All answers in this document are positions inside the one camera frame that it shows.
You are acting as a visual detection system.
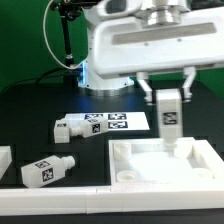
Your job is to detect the black cables on table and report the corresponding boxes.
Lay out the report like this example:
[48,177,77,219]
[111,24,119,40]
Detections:
[0,67,83,96]

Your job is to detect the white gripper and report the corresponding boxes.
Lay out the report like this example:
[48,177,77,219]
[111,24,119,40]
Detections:
[92,7,224,105]

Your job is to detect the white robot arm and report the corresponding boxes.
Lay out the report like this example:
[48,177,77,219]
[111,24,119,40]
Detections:
[84,0,224,103]

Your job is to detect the white square table top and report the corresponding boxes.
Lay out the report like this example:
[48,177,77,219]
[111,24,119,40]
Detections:
[109,138,214,183]

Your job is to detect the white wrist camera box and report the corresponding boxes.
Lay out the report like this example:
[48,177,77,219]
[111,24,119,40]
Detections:
[97,0,143,19]

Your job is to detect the white cable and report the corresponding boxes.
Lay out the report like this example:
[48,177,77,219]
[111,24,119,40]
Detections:
[42,0,84,71]

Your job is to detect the white sheet with tags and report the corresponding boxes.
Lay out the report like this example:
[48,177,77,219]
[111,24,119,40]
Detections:
[65,112,150,131]

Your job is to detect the white block at left edge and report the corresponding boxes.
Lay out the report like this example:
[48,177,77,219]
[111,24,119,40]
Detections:
[0,146,12,180]

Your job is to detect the white U-shaped obstacle fence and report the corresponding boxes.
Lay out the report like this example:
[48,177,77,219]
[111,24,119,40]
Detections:
[0,140,224,216]

